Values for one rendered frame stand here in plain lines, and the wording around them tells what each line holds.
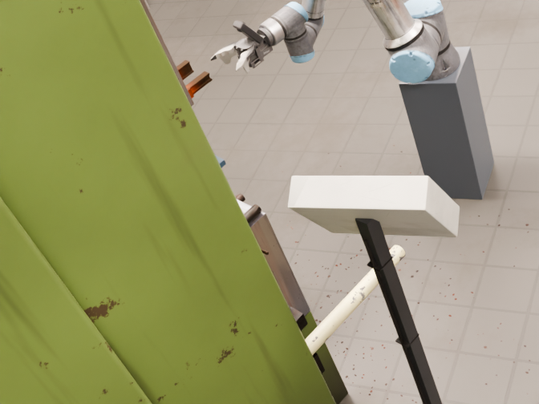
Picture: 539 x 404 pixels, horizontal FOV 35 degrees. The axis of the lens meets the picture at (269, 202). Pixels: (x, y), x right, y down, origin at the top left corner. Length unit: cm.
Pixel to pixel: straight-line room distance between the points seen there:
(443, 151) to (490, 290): 58
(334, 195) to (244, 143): 232
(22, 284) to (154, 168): 38
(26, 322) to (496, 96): 288
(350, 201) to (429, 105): 136
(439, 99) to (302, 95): 133
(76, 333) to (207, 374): 52
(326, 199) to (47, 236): 67
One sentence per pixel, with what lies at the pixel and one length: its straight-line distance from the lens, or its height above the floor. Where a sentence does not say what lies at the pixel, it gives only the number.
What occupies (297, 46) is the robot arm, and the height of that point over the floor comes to 89.
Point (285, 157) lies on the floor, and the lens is 411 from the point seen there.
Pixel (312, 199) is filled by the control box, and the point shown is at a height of 117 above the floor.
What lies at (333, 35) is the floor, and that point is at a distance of 484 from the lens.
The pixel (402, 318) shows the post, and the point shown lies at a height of 71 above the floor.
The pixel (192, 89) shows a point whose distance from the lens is 293.
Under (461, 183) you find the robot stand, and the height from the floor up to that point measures 9.
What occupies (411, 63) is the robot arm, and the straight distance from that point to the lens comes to 300.
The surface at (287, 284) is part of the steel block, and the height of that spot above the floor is 64.
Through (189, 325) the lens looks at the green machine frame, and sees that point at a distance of 200.
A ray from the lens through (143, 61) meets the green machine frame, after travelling 170.
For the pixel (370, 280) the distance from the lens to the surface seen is 254.
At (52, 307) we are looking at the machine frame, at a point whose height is 148.
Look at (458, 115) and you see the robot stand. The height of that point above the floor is 45.
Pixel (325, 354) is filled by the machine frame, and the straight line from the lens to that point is 291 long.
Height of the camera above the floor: 250
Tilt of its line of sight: 40 degrees down
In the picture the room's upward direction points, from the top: 24 degrees counter-clockwise
